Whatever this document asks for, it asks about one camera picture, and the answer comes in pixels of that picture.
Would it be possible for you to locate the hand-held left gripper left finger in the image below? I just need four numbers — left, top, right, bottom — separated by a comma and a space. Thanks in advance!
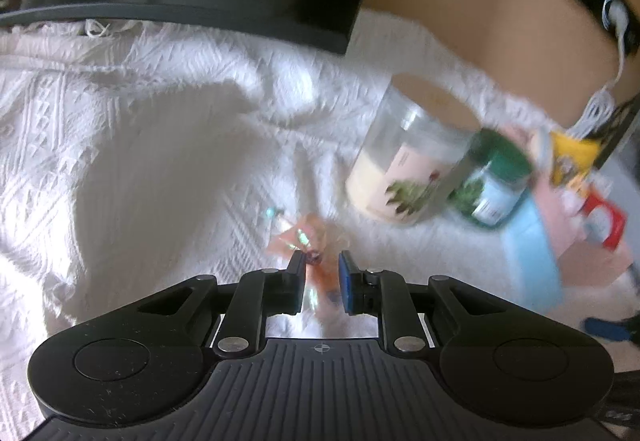
136, 252, 307, 362

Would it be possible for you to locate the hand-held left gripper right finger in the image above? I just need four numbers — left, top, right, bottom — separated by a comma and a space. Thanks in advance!
339, 251, 496, 355

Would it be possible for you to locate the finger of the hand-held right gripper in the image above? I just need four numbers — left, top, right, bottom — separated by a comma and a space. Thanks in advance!
582, 316, 640, 348

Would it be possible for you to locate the orange clear candy packet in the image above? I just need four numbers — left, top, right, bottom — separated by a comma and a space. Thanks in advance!
262, 207, 353, 319

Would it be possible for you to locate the yellow snack packet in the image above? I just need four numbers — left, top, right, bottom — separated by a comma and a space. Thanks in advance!
546, 130, 602, 192

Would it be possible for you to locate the pink paper sheet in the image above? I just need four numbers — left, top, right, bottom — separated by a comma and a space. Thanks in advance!
500, 123, 635, 293

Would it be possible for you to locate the red snack packet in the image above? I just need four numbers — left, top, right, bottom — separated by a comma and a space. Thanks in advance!
579, 197, 629, 253

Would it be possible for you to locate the clear jar with beige lid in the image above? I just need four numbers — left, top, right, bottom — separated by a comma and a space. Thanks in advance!
346, 72, 482, 228

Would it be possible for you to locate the green labelled jar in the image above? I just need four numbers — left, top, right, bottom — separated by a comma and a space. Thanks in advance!
447, 127, 535, 231

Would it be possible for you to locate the white textured blanket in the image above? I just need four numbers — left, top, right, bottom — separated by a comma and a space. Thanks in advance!
0, 8, 638, 441

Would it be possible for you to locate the white cable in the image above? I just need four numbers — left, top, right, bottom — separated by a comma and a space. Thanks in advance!
569, 3, 633, 139

